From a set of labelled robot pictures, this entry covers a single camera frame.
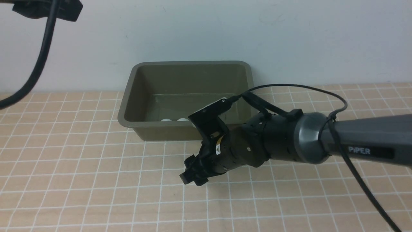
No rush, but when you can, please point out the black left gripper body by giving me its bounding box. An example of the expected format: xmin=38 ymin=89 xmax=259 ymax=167
xmin=12 ymin=0 xmax=83 ymax=22

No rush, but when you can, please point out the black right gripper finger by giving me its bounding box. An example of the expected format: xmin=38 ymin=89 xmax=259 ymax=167
xmin=184 ymin=155 xmax=206 ymax=176
xmin=179 ymin=173 xmax=209 ymax=186

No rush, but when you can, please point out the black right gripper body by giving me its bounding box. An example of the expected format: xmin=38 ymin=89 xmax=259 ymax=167
xmin=193 ymin=124 xmax=270 ymax=178

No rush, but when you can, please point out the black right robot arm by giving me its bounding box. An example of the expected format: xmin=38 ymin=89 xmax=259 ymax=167
xmin=180 ymin=110 xmax=412 ymax=186

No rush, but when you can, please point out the olive green plastic bin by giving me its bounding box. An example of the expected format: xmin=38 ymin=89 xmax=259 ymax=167
xmin=117 ymin=61 xmax=254 ymax=141

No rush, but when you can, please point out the beige checkered tablecloth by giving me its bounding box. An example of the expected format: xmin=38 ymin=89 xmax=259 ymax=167
xmin=0 ymin=83 xmax=412 ymax=232

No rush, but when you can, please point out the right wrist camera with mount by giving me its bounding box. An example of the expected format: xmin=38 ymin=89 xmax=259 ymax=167
xmin=188 ymin=95 xmax=240 ymax=143

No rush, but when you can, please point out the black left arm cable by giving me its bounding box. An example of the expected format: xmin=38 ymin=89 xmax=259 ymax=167
xmin=0 ymin=0 xmax=61 ymax=109

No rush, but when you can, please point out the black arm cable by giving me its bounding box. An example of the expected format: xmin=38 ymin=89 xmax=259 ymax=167
xmin=232 ymin=84 xmax=403 ymax=232
xmin=0 ymin=0 xmax=61 ymax=109

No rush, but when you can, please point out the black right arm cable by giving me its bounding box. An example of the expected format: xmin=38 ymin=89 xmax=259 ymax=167
xmin=232 ymin=84 xmax=403 ymax=232

